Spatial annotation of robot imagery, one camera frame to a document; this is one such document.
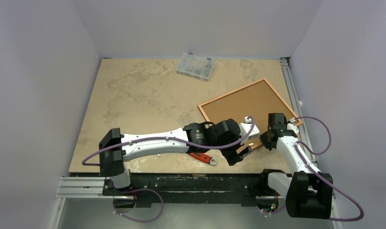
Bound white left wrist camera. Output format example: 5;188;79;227
239;116;260;144

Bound aluminium front rail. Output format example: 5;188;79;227
58;171;269;199

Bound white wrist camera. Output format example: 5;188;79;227
239;116;260;144
287;118;299;135

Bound aluminium rail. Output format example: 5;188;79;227
58;171;269;199
277;58;318;174

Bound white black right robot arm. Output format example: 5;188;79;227
258;113;333;219

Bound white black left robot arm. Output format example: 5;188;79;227
98;116;260;195

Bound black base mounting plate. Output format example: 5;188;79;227
102;173;283;210

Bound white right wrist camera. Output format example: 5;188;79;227
287;118;299;135

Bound red wooden photo frame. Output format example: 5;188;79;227
198;79;298;133

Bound clear plastic organizer box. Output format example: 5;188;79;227
176;52;215;81

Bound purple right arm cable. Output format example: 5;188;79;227
261;116;365;222

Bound aluminium right side rail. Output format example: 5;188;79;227
277;58;318;174

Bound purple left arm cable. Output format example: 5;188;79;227
81;115;256;223

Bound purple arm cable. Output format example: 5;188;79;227
261;116;365;222
81;115;256;223

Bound red handled adjustable wrench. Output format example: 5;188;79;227
189;153;217;166

